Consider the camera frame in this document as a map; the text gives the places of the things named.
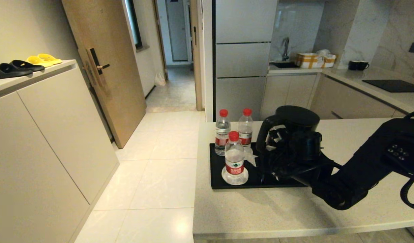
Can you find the dark framed window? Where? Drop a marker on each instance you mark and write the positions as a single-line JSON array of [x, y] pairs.
[[134, 23]]

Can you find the black rectangular tray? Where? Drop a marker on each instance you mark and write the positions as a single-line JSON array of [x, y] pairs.
[[217, 179]]

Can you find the beige shoe cabinet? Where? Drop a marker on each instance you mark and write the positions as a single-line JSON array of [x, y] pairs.
[[41, 152]]

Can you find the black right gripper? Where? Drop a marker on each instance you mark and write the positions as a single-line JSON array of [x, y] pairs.
[[304, 152]]

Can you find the white plastic bag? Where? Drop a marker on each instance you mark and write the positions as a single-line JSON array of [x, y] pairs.
[[160, 80]]

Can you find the black slipper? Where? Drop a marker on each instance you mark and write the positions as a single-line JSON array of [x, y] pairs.
[[26, 65], [6, 71]]

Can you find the wooden door frame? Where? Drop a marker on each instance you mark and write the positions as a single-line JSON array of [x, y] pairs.
[[194, 67]]

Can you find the grey refrigerator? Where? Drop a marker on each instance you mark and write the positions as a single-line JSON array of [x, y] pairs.
[[242, 57]]

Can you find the clear water bottle red cap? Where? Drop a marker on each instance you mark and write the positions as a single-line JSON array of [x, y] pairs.
[[222, 135], [234, 158], [245, 130]]

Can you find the white crumpled cloth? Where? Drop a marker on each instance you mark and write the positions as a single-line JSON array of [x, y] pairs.
[[324, 52]]

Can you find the dark green electric kettle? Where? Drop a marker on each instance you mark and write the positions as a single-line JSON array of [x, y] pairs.
[[298, 116]]

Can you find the small yellow checked basket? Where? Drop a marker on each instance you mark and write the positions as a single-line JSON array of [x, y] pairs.
[[330, 61]]

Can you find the black induction cooktop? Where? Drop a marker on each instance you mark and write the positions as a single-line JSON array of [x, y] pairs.
[[392, 85]]

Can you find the pale hallway door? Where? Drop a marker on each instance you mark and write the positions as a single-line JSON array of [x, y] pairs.
[[177, 30]]

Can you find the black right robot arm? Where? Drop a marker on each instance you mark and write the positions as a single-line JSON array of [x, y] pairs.
[[368, 168]]

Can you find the black mug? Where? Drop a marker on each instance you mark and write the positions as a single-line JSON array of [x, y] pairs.
[[353, 65], [362, 65]]

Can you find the light wooden door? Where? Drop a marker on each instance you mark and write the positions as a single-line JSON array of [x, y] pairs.
[[106, 50]]

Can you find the chrome kitchen faucet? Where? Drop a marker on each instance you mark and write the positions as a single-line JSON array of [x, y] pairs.
[[286, 47]]

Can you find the white paper coaster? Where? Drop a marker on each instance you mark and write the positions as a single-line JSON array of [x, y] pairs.
[[250, 158], [224, 179]]

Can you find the black and brass door lock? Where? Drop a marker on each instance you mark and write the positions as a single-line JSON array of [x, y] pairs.
[[94, 64]]

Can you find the large yellow checked basket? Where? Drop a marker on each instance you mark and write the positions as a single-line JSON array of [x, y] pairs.
[[308, 60]]

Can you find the yellow slipper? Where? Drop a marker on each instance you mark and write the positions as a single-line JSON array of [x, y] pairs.
[[50, 58], [38, 61]]

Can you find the dark kitchen sink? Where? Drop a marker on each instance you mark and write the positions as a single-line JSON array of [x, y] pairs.
[[284, 64]]

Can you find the beige kitchen base cabinets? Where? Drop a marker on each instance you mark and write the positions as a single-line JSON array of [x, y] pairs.
[[291, 96]]

